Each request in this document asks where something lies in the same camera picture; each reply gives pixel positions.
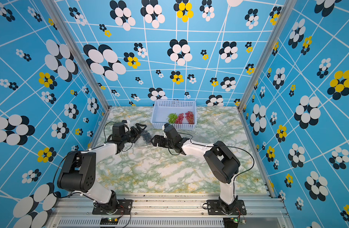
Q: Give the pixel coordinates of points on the green grape bunch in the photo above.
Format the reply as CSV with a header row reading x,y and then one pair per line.
x,y
172,118

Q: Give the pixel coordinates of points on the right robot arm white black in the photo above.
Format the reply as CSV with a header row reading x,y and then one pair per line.
x,y
222,162

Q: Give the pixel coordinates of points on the aluminium corner post right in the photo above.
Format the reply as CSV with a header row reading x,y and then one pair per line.
x,y
278,28

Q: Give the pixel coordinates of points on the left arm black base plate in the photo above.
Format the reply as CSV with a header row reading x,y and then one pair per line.
x,y
121,207

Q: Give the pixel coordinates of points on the aluminium corner post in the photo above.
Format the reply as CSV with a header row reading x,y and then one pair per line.
x,y
278,28
52,10

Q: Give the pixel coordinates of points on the clear plastic clamshell container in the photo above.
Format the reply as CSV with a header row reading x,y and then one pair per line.
x,y
140,147

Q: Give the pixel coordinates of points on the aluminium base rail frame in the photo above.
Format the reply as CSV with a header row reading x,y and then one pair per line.
x,y
171,211

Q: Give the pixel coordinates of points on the aluminium corner post left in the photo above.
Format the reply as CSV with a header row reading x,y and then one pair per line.
x,y
52,10

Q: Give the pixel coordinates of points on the right green circuit board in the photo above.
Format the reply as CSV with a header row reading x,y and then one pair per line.
x,y
231,222

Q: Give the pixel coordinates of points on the black grape bunch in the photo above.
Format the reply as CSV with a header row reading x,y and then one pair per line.
x,y
147,137

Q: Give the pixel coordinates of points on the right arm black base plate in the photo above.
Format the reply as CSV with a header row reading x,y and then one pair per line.
x,y
218,207

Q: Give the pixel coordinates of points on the left green circuit board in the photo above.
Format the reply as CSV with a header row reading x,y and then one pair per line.
x,y
109,221

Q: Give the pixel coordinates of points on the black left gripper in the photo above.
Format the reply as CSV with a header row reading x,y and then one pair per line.
x,y
136,133

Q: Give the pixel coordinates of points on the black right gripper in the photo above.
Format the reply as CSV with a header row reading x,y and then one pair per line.
x,y
157,137

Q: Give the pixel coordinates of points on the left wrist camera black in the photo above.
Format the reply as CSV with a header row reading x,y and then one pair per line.
x,y
119,130

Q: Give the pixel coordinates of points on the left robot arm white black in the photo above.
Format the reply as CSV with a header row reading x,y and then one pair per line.
x,y
79,167

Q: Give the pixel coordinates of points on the white perforated plastic basket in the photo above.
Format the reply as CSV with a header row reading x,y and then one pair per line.
x,y
162,108

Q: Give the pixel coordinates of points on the green circuit board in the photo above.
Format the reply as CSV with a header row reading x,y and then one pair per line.
x,y
109,221
231,222

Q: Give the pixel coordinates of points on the red grape bunch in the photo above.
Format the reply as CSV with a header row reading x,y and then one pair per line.
x,y
179,119
190,117

